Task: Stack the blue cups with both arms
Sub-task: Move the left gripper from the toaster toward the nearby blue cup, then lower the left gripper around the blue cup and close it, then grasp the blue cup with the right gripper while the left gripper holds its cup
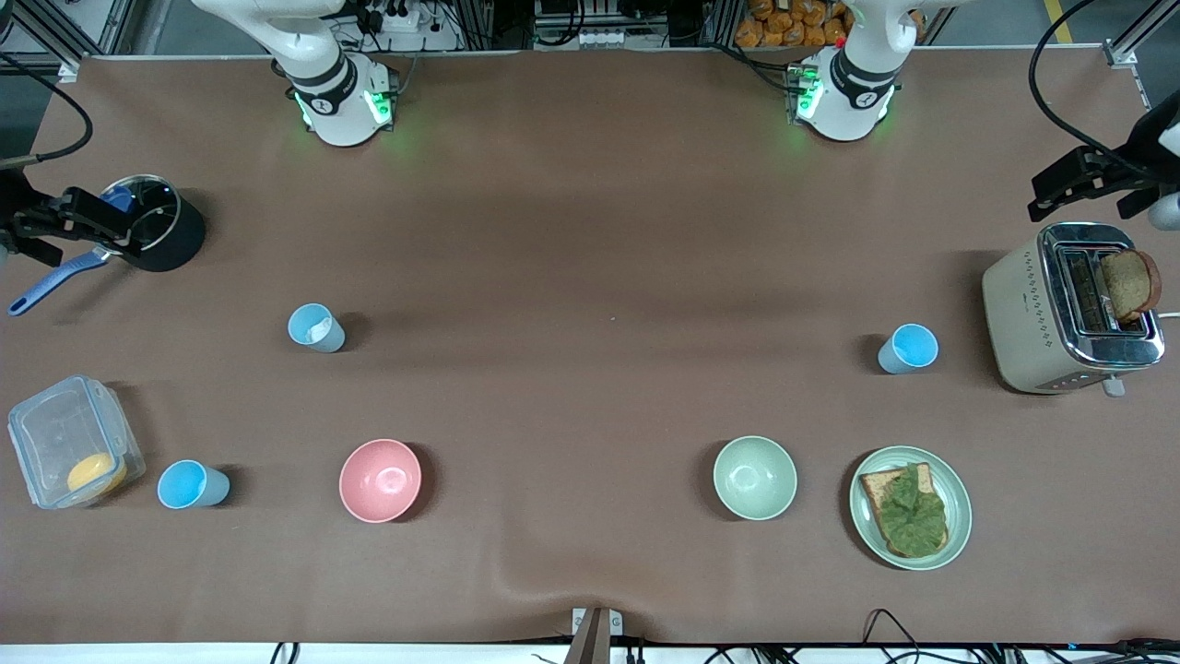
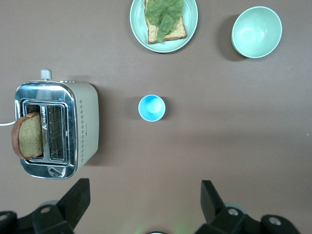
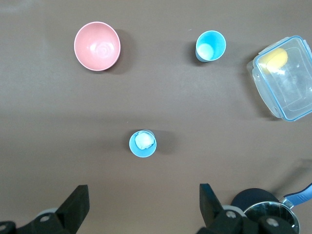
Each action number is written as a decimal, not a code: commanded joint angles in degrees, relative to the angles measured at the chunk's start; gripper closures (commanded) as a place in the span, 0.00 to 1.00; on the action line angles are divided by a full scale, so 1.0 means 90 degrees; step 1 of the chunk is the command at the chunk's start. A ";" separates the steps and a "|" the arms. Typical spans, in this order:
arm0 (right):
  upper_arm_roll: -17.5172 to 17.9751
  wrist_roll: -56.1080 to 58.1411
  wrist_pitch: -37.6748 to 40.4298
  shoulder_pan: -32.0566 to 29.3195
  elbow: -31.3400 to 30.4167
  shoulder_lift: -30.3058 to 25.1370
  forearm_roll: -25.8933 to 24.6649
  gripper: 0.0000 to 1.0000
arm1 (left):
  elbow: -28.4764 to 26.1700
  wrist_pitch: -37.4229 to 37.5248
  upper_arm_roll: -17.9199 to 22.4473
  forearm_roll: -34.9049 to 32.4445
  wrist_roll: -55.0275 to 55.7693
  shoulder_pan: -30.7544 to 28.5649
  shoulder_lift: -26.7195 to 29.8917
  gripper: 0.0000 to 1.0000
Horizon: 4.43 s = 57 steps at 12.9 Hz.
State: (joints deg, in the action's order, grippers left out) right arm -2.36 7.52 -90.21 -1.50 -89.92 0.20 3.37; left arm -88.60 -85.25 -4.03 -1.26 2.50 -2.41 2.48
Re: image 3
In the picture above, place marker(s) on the yellow rounded object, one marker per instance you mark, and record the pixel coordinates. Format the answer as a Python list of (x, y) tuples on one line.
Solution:
[(275, 59)]

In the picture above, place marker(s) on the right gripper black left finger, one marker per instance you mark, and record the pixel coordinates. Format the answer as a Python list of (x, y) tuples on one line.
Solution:
[(70, 209)]

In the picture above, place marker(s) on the pink plastic bowl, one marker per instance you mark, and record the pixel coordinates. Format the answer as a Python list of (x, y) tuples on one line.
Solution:
[(97, 46)]

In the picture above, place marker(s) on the blue plastic cup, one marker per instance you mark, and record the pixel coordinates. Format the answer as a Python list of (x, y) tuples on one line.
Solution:
[(142, 152), (217, 41)]

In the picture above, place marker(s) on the clear container with blue-rimmed lid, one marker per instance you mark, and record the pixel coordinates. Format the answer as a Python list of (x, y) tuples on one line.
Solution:
[(292, 92)]

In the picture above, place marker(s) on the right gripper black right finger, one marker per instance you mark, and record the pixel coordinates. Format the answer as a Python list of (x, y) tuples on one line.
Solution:
[(212, 209)]

